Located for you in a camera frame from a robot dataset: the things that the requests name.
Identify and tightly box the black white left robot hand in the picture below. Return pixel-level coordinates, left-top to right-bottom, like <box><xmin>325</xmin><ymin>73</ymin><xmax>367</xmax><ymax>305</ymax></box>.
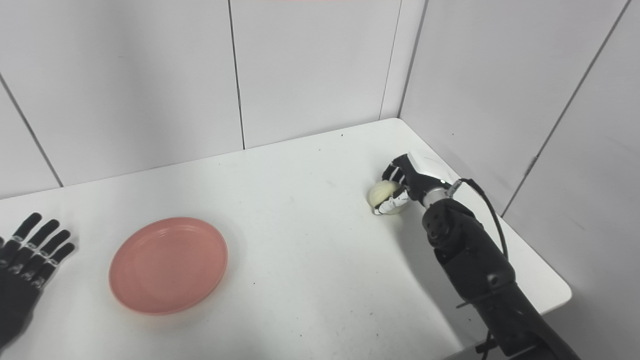
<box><xmin>0</xmin><ymin>212</ymin><xmax>76</xmax><ymax>349</ymax></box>

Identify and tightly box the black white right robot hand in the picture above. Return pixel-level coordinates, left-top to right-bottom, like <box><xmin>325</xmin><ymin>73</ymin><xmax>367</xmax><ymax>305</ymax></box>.
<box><xmin>372</xmin><ymin>152</ymin><xmax>458</xmax><ymax>217</ymax></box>

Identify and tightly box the white steamed bun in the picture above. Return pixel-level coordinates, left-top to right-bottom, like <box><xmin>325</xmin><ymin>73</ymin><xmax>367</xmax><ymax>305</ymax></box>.
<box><xmin>368</xmin><ymin>180</ymin><xmax>408</xmax><ymax>216</ymax></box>

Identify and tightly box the pink round plate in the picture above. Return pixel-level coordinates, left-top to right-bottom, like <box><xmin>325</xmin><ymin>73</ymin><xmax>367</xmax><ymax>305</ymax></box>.
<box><xmin>108</xmin><ymin>216</ymin><xmax>229</xmax><ymax>316</ymax></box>

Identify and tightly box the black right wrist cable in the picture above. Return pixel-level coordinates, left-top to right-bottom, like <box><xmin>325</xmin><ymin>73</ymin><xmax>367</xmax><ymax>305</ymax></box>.
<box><xmin>446</xmin><ymin>177</ymin><xmax>509</xmax><ymax>261</ymax></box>

